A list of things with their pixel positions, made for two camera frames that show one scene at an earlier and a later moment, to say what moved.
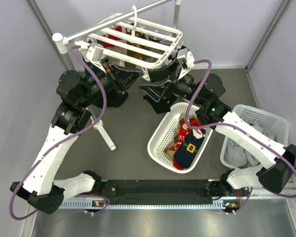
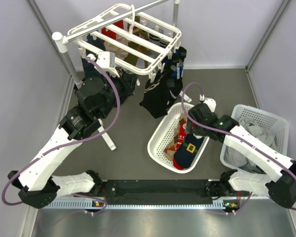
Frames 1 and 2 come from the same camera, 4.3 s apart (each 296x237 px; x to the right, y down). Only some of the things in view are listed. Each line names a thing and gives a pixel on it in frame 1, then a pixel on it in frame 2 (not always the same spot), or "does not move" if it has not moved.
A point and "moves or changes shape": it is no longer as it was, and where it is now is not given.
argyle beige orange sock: [170, 147] does not move
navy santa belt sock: [185, 155] does not move
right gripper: [162, 76] -> [195, 130]
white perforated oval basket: [164, 128] does not move
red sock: [109, 45] -> [109, 33]
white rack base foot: [99, 125] does not move
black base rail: [157, 192] does not move
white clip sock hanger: [138, 42] moves or changes shape
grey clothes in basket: [239, 154] does not move
